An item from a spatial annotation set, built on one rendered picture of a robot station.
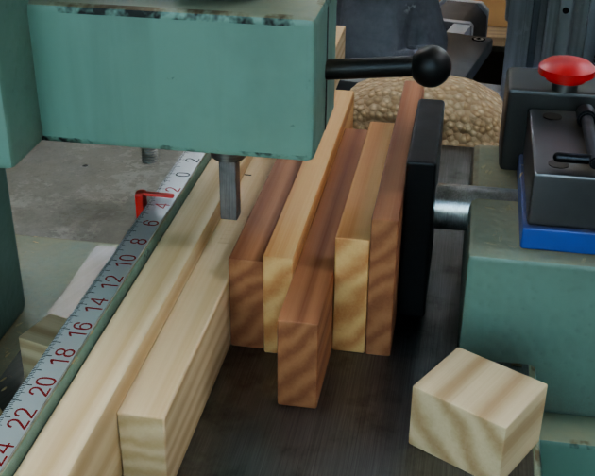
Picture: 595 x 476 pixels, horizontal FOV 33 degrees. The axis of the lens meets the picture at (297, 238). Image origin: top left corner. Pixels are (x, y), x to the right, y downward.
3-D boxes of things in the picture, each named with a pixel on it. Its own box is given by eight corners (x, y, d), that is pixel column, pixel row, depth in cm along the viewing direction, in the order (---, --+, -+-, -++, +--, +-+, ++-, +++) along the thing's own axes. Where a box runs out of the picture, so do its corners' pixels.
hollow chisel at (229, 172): (236, 220, 53) (234, 132, 50) (220, 219, 53) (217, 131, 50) (240, 212, 53) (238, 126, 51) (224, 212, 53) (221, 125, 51)
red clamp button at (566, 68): (596, 90, 52) (600, 71, 51) (537, 86, 52) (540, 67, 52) (591, 71, 54) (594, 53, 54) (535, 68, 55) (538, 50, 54)
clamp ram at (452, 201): (539, 330, 52) (562, 173, 47) (396, 315, 53) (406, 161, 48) (534, 247, 59) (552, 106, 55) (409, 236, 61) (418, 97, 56)
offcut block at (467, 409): (451, 401, 47) (457, 346, 46) (539, 441, 45) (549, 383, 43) (407, 444, 44) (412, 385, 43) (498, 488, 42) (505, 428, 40)
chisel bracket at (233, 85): (314, 193, 48) (316, 19, 43) (37, 170, 50) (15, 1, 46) (335, 134, 54) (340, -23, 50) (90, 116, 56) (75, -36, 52)
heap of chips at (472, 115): (513, 150, 73) (519, 103, 72) (326, 136, 76) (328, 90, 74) (512, 107, 81) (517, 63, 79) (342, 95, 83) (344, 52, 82)
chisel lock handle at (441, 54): (449, 94, 47) (452, 53, 46) (313, 85, 48) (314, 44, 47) (450, 80, 48) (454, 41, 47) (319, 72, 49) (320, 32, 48)
